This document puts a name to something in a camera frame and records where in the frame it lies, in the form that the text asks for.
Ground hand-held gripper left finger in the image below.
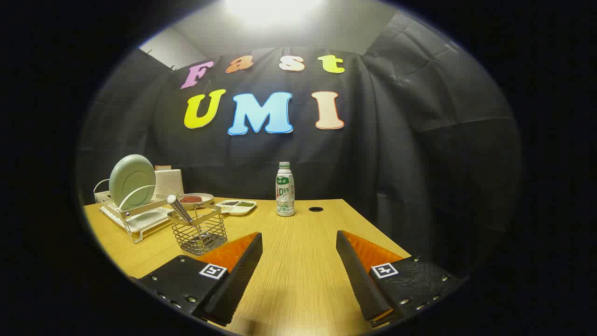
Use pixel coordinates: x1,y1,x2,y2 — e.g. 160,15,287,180
135,232,263,327

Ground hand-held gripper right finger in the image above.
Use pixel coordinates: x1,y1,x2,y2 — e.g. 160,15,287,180
336,230,467,328

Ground metal wire basket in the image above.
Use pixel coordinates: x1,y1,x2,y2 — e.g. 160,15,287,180
167,205,228,256

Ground striped-handle spoon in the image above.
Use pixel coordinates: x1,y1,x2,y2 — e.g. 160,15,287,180
167,195,206,243

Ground white wire dish rack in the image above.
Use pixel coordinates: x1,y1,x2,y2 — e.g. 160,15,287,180
93,180,187,244

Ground light green plate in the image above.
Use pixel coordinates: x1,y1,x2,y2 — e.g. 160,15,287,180
109,154,156,210

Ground white divided dish with grains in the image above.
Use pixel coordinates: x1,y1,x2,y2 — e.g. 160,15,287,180
215,199,257,216

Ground small beige plate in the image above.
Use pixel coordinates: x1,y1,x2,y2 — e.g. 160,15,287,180
179,193,214,209

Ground white green-label drink bottle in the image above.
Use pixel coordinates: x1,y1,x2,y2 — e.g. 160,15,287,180
276,161,296,217

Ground white toaster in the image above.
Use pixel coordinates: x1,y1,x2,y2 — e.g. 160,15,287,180
154,169,184,196

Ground black backdrop cloth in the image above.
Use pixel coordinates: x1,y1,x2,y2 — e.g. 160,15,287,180
77,12,522,280

